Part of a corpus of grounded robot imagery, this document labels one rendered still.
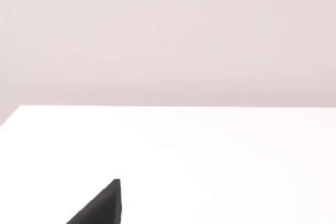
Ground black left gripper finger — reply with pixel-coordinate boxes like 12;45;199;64
65;178;123;224

